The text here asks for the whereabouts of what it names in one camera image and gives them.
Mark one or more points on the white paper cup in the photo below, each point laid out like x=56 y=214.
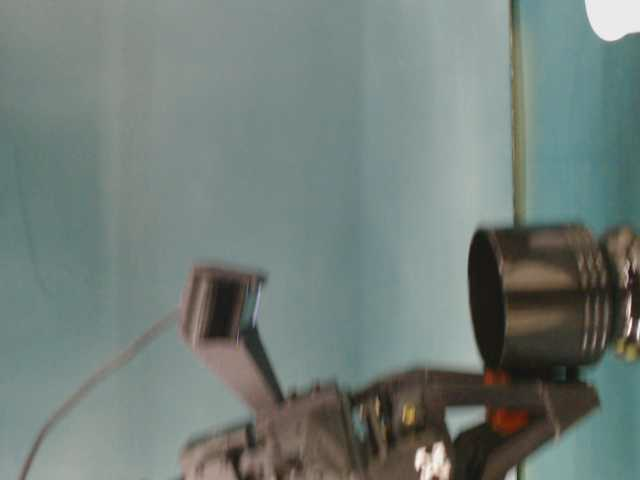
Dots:
x=615 y=17

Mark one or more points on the blue-green table cloth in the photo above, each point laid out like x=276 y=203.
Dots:
x=575 y=125

